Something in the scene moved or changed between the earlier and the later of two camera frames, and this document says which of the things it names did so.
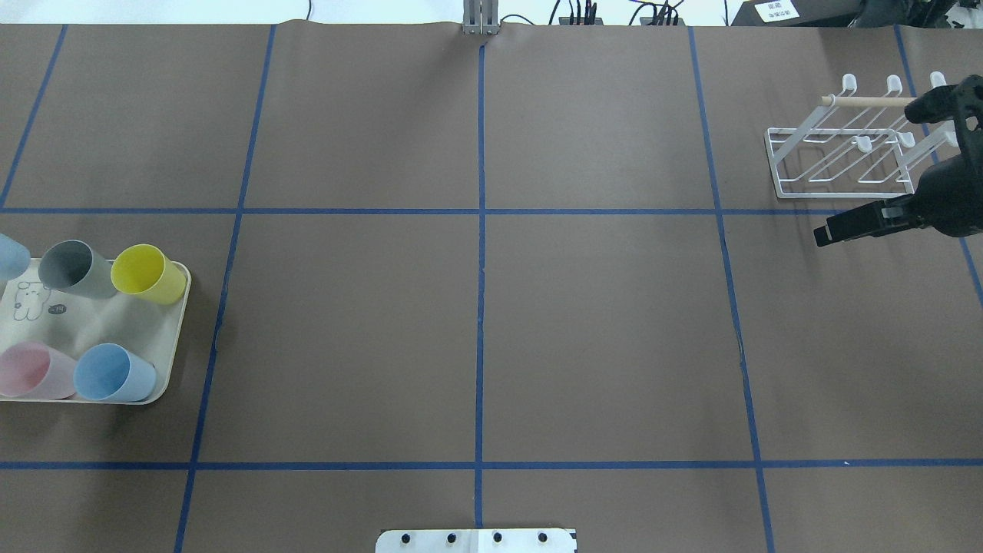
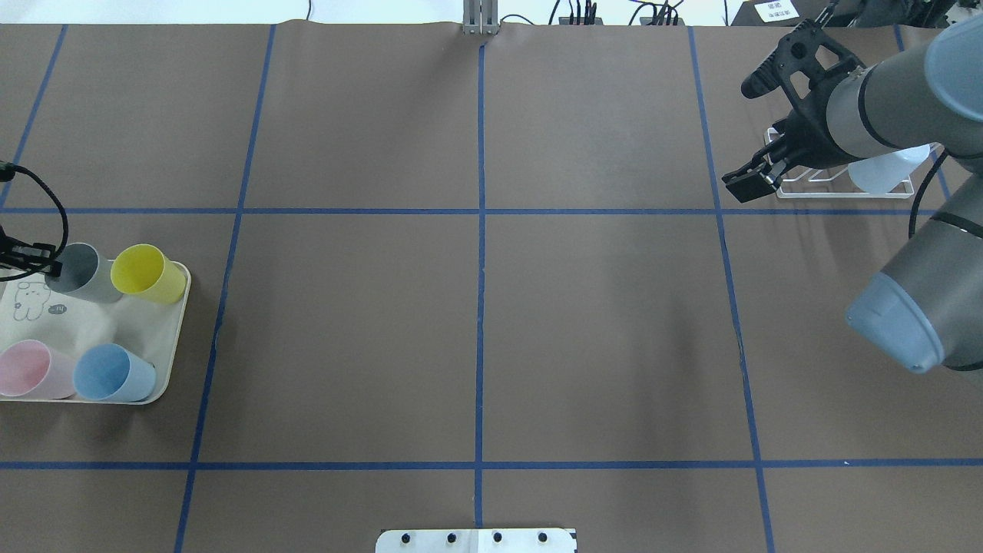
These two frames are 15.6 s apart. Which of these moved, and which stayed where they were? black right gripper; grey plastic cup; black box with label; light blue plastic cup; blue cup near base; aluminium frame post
Moved: black right gripper; light blue plastic cup
Stayed: aluminium frame post; grey plastic cup; blue cup near base; black box with label
